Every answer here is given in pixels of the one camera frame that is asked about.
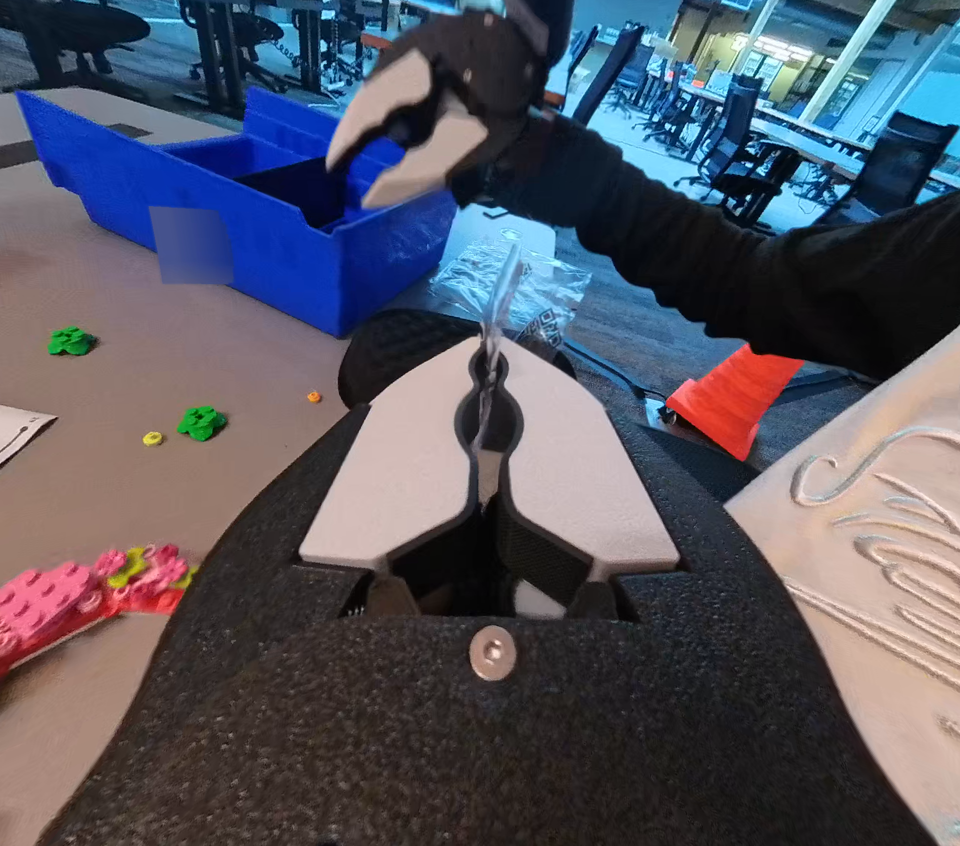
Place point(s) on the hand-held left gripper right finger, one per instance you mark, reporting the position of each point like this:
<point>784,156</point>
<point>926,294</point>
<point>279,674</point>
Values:
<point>585,486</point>

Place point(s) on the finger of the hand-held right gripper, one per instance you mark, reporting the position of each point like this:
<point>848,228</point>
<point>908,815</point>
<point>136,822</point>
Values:
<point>439,159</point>
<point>390,88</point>

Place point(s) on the long white office table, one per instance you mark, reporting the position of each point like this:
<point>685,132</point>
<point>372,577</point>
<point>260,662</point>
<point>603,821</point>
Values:
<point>817,144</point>

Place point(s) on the instruction booklet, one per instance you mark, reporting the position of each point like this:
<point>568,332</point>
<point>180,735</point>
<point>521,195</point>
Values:
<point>19,429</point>

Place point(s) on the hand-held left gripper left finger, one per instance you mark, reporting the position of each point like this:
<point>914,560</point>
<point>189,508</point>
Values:
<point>390,471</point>

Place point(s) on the black textured round pad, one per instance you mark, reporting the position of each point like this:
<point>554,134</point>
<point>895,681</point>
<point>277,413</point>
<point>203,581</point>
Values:
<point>397,351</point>

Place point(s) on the green brick leaf piece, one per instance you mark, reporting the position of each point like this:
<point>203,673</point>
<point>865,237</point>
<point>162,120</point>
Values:
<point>201,423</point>
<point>71,341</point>

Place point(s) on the orange cone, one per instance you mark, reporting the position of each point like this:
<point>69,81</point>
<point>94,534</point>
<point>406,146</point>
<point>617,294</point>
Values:
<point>731,399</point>

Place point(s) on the black office chair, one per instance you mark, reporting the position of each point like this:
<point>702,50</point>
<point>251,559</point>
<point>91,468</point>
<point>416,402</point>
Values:
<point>742,140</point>
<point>90,28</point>
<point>615,69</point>
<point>892,163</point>
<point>251,35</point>

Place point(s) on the clear plastic bag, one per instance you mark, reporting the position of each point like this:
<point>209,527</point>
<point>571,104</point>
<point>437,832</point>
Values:
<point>540,291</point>

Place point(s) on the white support post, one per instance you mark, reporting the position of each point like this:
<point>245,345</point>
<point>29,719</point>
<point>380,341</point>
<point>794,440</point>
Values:
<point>862,35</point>

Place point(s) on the pink heart brick build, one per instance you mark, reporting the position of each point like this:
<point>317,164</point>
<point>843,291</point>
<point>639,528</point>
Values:
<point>52,598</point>

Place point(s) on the blue plastic bin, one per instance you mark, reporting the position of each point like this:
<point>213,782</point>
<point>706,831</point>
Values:
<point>300,276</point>

